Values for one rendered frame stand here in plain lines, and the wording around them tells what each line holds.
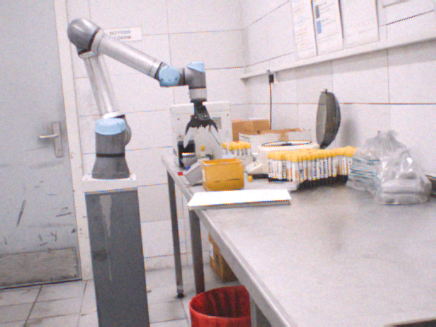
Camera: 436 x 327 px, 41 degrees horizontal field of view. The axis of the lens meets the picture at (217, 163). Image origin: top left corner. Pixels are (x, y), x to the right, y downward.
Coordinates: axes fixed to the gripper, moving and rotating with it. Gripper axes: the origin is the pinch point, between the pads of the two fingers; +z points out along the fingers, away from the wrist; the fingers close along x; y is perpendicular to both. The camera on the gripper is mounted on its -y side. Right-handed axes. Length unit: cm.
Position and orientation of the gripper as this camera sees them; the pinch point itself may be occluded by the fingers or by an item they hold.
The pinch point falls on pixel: (203, 147)
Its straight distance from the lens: 240.7
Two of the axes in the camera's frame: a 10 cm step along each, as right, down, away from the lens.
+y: -1.5, -1.0, 9.8
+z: 0.7, 9.9, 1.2
